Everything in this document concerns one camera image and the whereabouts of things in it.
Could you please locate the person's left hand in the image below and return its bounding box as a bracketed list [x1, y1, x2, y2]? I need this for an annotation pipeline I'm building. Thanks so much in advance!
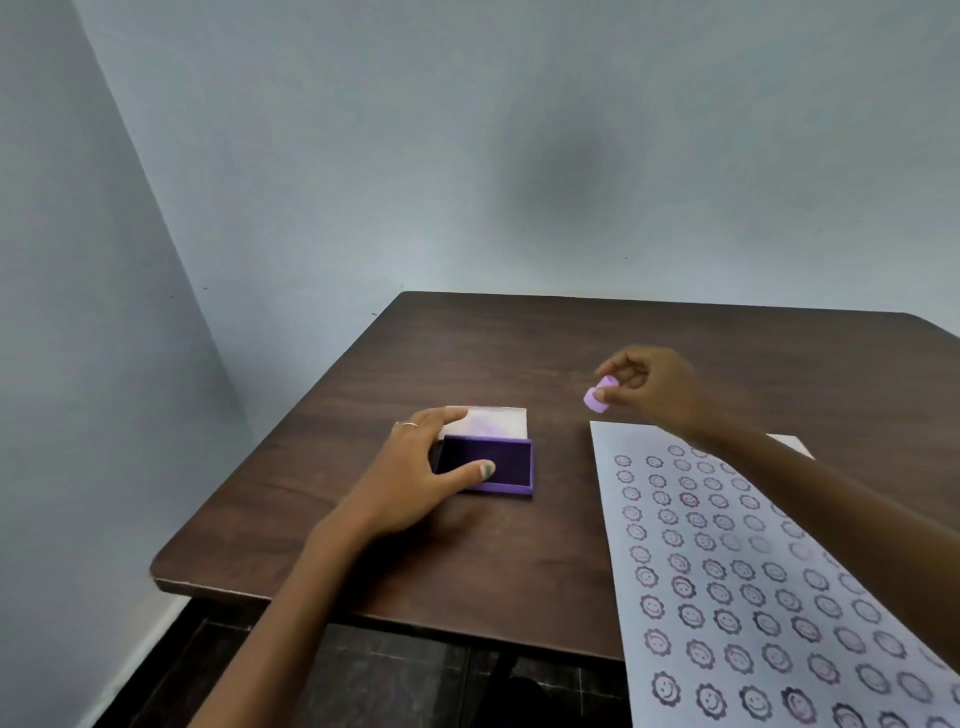
[322, 408, 498, 538]

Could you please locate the person's right hand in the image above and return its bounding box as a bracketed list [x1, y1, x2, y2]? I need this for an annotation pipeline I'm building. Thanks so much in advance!
[594, 345, 711, 439]

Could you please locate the purple ink pad box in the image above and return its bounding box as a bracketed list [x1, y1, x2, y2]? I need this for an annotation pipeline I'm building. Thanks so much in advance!
[433, 405, 536, 499]

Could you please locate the small purple round stamp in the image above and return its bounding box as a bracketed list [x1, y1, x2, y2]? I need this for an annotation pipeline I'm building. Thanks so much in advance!
[583, 376, 621, 414]

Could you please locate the person's right forearm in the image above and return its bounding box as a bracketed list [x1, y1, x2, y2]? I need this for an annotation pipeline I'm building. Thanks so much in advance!
[686, 408, 960, 666]

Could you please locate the person's left forearm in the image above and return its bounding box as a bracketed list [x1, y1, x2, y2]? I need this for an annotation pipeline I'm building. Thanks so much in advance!
[186, 517, 376, 728]

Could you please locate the white paper with stamped faces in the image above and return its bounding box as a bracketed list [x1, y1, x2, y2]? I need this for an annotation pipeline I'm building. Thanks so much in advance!
[589, 420, 960, 728]

